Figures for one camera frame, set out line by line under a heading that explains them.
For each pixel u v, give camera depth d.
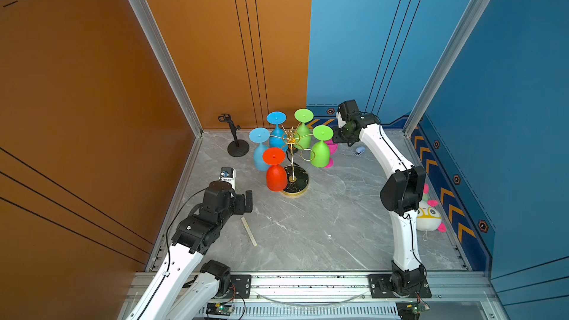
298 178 0.99
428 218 0.83
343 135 0.81
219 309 0.71
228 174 0.63
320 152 0.83
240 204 0.65
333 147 0.91
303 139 0.91
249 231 0.85
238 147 1.10
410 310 0.70
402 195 0.56
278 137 0.79
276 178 0.80
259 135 0.78
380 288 0.72
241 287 0.74
